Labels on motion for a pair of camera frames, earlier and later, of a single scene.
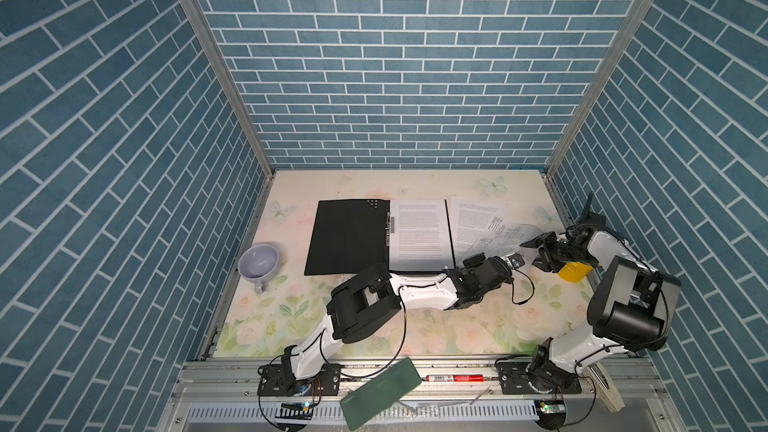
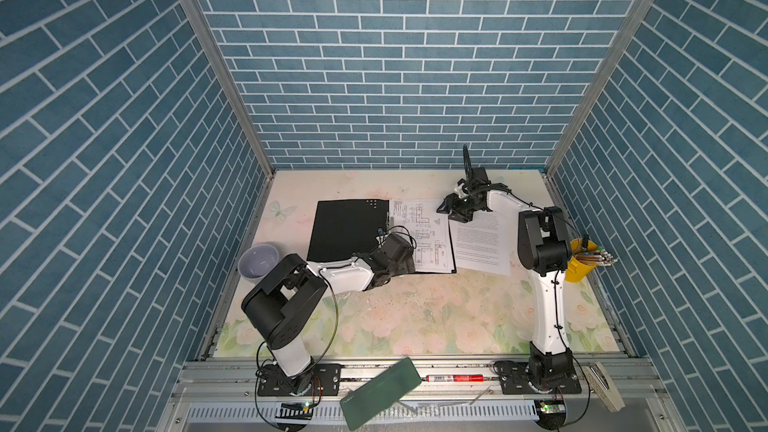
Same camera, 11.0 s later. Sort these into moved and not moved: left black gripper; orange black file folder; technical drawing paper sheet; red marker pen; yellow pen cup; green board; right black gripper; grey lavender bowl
Moved: left black gripper; right black gripper; technical drawing paper sheet
Not moved: orange black file folder; red marker pen; grey lavender bowl; green board; yellow pen cup
